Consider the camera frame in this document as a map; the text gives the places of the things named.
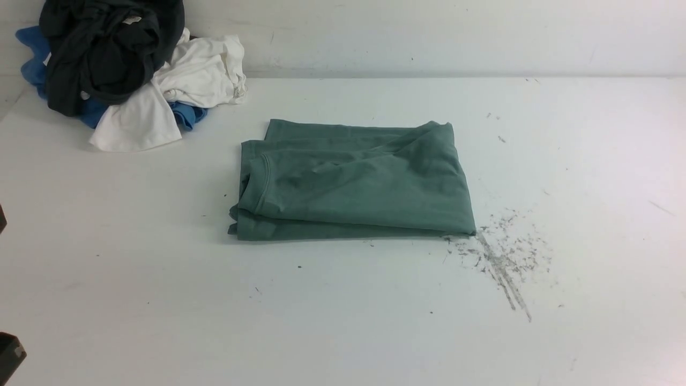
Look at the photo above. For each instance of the green long-sleeved shirt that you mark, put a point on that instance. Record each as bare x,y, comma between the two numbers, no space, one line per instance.
325,182

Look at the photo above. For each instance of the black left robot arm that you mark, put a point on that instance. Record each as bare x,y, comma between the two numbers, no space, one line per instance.
12,355

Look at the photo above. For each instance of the white crumpled shirt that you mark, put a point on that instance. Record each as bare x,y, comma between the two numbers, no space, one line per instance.
201,73

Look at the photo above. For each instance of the black crumpled garment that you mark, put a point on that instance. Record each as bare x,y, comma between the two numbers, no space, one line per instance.
105,49

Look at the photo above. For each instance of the blue crumpled garment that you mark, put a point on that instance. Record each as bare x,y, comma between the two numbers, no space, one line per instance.
34,72

